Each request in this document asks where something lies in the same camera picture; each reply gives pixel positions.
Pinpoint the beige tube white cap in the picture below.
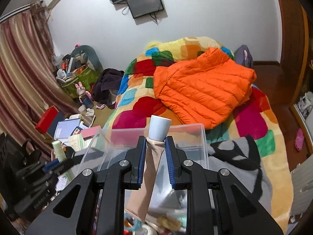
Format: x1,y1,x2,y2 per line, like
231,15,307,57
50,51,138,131
125,115,171,222

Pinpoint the clear plastic storage bin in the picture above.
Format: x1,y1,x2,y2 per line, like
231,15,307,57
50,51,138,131
77,122,210,235

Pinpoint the grey black fleece blanket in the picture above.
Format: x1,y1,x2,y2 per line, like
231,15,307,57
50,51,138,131
73,135,273,213

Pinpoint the pink house shaped box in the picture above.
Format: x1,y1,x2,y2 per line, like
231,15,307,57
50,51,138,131
80,126,102,139

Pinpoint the blue white booklet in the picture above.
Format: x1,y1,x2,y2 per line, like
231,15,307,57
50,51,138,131
54,118,81,139

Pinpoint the red flat box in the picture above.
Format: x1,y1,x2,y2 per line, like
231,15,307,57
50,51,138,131
35,106,59,134

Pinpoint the pink slipper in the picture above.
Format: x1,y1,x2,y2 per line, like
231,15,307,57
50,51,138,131
294,128,305,152

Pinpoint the pink bunny figure bottle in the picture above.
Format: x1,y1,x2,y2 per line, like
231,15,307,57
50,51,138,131
75,82,94,109

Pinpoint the colourful patchwork blanket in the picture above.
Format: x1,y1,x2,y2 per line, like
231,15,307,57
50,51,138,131
104,37,293,231

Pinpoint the orange puffer jacket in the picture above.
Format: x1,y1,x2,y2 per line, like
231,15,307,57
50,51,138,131
154,47,257,129

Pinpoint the dark purple clothes pile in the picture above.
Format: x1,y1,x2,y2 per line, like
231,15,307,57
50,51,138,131
91,69,124,107

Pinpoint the green storage box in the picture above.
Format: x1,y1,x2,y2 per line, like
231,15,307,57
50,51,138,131
61,68,100,99

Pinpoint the striped brown curtain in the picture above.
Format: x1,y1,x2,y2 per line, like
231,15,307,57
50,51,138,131
1,2,78,157

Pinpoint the wooden door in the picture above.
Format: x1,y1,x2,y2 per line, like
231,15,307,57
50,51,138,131
278,0,309,105

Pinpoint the small black wall monitor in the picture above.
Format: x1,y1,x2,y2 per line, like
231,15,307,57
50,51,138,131
127,0,164,19

